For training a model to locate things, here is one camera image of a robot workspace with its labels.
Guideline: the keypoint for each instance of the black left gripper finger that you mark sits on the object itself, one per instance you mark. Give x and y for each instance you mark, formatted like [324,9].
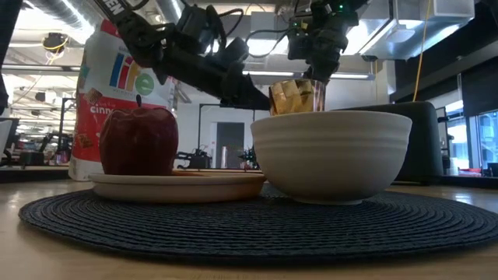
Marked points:
[254,97]
[229,102]

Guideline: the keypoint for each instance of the cream ribbed ceramic bowl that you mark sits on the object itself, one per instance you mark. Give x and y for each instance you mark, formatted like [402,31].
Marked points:
[330,159]

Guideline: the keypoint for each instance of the red apple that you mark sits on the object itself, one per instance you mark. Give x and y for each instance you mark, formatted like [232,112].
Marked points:
[138,142]

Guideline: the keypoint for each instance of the Life cinnamon cereal box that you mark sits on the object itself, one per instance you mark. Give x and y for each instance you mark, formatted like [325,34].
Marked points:
[97,70]

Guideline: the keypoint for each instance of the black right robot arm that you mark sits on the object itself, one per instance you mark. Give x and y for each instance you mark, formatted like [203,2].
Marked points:
[491,5]

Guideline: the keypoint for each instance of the black background robot arm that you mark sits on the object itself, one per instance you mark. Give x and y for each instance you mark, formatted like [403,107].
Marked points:
[196,159]
[249,157]

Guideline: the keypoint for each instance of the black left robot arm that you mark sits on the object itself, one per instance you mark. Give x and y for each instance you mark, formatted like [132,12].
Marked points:
[130,27]

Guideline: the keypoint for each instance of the long ceiling light bar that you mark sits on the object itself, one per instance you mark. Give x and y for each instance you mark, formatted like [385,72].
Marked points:
[350,75]

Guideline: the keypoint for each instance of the silver background cylinder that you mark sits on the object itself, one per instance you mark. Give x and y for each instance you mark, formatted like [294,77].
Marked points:
[224,157]

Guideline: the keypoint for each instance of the beige shallow plate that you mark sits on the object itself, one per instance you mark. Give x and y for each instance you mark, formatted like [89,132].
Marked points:
[175,188]

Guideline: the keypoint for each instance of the black toaster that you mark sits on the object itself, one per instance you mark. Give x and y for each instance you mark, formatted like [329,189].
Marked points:
[426,148]

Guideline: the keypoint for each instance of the dark round woven placemat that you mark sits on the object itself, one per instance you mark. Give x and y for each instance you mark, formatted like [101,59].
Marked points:
[249,229]

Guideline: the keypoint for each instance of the dark computer monitor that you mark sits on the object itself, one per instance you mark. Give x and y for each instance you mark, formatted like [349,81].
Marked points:
[4,136]

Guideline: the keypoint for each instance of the black metal rig frame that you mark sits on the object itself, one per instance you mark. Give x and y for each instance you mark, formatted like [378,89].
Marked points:
[66,116]
[210,105]

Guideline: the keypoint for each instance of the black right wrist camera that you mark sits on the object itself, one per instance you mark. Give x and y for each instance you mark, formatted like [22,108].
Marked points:
[299,43]

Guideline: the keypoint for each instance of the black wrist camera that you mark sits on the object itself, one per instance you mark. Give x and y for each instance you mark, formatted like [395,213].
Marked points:
[299,43]
[196,23]

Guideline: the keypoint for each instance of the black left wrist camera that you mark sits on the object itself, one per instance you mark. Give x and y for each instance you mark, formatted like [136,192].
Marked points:
[196,23]

